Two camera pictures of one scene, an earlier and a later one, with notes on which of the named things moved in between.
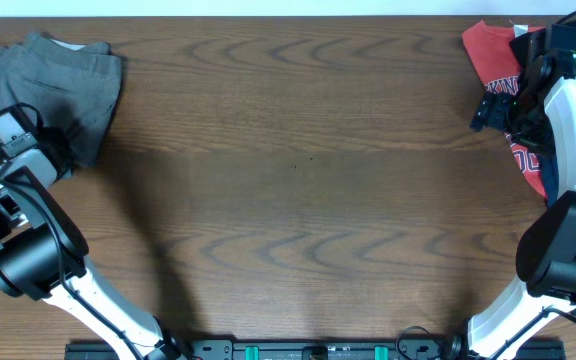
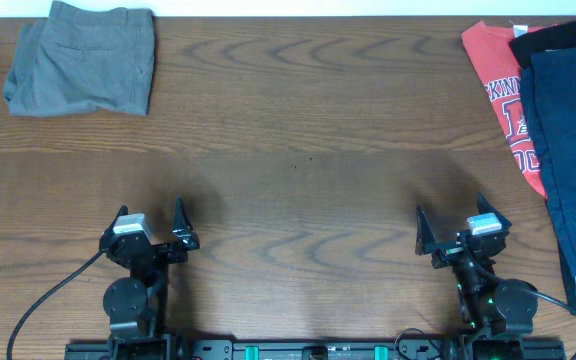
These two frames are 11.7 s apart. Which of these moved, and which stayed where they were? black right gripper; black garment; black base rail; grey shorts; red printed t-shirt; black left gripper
Moved: black right gripper; black left gripper; grey shorts
Stayed: red printed t-shirt; black base rail; black garment
